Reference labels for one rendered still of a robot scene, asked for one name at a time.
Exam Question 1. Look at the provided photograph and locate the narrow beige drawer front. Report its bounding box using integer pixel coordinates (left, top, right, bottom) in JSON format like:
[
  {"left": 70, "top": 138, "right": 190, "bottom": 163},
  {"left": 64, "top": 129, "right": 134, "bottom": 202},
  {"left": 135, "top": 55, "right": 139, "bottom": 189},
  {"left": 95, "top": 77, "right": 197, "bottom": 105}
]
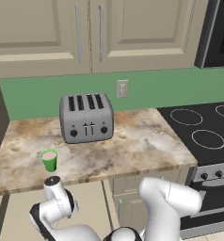
[{"left": 111, "top": 167, "right": 191, "bottom": 196}]

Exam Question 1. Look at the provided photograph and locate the green smoothie cup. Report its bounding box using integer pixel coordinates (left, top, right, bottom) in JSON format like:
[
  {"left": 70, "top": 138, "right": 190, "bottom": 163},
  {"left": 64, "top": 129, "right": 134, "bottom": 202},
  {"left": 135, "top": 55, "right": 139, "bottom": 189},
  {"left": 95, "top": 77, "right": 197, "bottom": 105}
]
[{"left": 40, "top": 148, "right": 59, "bottom": 173}]

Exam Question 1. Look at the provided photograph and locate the wide beige drawer front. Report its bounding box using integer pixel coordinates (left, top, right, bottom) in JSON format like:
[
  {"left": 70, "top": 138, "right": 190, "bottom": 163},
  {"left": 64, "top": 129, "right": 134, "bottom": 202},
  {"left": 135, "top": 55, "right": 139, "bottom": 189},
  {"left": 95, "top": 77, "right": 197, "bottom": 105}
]
[{"left": 0, "top": 180, "right": 113, "bottom": 241}]

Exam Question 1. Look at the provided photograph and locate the silver four-slot toaster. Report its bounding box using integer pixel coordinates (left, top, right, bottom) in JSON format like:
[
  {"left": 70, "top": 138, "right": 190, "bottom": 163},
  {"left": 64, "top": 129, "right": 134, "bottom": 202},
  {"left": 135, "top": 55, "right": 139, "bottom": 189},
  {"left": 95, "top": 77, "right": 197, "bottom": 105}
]
[{"left": 58, "top": 92, "right": 115, "bottom": 145}]

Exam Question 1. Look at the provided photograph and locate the beige lower cupboard door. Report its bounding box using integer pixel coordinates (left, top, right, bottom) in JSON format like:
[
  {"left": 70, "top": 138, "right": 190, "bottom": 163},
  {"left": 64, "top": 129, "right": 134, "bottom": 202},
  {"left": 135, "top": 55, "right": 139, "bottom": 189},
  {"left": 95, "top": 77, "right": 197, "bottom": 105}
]
[{"left": 113, "top": 191, "right": 155, "bottom": 235}]

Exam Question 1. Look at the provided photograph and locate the beige cupboard door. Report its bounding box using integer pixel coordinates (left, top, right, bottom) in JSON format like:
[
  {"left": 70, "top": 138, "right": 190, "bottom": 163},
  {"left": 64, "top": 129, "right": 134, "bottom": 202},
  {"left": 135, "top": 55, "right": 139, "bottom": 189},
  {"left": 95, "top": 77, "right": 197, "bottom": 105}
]
[
  {"left": 0, "top": 0, "right": 92, "bottom": 80},
  {"left": 88, "top": 0, "right": 210, "bottom": 74},
  {"left": 113, "top": 191, "right": 155, "bottom": 235}
]

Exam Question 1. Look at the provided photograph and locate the black hob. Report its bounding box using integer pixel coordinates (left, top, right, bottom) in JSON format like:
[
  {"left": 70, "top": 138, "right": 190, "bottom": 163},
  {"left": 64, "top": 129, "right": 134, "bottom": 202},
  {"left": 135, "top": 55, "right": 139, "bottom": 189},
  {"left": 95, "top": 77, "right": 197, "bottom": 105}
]
[{"left": 156, "top": 101, "right": 224, "bottom": 167}]

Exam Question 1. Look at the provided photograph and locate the beige upper cupboard door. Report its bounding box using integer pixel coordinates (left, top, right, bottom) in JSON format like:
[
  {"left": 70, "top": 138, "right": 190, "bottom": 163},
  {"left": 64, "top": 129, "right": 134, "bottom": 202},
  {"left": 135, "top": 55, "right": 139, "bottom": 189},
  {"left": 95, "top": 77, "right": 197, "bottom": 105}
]
[
  {"left": 88, "top": 0, "right": 210, "bottom": 74},
  {"left": 0, "top": 0, "right": 92, "bottom": 80}
]

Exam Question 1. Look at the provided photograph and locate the black oven door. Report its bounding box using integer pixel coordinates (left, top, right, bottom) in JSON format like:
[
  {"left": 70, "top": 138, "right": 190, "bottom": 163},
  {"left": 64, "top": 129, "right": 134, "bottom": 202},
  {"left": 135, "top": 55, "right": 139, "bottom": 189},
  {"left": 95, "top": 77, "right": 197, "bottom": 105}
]
[{"left": 179, "top": 184, "right": 224, "bottom": 231}]

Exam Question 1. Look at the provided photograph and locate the black microwave oven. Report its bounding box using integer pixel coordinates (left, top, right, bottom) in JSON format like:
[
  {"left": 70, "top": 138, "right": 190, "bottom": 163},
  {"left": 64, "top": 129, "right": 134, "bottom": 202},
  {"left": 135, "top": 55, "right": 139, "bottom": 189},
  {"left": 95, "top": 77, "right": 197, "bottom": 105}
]
[{"left": 194, "top": 0, "right": 224, "bottom": 70}]

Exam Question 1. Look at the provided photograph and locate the white wall outlet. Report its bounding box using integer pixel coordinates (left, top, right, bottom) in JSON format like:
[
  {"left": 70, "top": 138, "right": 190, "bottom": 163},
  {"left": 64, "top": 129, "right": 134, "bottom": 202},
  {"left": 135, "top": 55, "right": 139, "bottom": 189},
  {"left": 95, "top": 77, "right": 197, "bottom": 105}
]
[{"left": 117, "top": 79, "right": 130, "bottom": 99}]

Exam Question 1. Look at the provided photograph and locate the silver cupboard door handle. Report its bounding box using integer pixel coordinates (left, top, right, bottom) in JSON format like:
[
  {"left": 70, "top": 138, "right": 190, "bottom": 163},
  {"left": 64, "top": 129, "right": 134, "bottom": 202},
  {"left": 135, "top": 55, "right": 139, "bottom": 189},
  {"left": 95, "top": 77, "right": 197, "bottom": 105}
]
[
  {"left": 74, "top": 4, "right": 84, "bottom": 64},
  {"left": 98, "top": 4, "right": 105, "bottom": 63}
]

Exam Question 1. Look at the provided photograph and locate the silver lower cupboard handle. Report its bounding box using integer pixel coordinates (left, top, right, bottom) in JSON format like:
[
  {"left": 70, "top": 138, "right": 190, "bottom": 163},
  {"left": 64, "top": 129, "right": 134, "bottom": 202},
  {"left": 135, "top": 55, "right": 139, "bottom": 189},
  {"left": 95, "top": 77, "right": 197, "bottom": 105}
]
[{"left": 118, "top": 199, "right": 123, "bottom": 222}]

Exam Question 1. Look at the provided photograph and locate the silver oven door handle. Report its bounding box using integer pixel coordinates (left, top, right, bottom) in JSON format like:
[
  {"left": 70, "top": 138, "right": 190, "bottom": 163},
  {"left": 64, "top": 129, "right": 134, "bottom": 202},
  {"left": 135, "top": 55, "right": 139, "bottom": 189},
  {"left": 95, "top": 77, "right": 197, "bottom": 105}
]
[{"left": 192, "top": 176, "right": 224, "bottom": 190}]

